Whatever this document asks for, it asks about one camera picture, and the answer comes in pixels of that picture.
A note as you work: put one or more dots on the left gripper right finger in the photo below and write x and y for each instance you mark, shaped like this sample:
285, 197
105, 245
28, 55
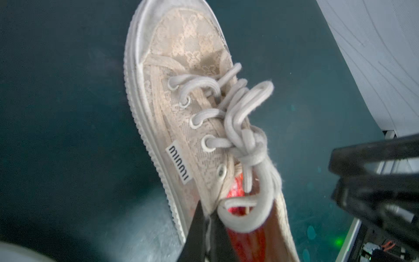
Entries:
220, 248

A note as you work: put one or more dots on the beige sneaker one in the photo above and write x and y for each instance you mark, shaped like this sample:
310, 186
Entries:
191, 111

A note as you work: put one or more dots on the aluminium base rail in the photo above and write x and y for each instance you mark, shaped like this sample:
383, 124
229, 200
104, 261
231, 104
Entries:
349, 241

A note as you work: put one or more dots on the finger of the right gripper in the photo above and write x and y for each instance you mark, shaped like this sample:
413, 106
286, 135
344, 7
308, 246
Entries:
372, 201
352, 160

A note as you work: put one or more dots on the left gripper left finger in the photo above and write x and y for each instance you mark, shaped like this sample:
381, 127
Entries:
194, 249

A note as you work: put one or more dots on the white sneaker with laces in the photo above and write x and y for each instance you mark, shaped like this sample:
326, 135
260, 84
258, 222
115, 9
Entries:
15, 253

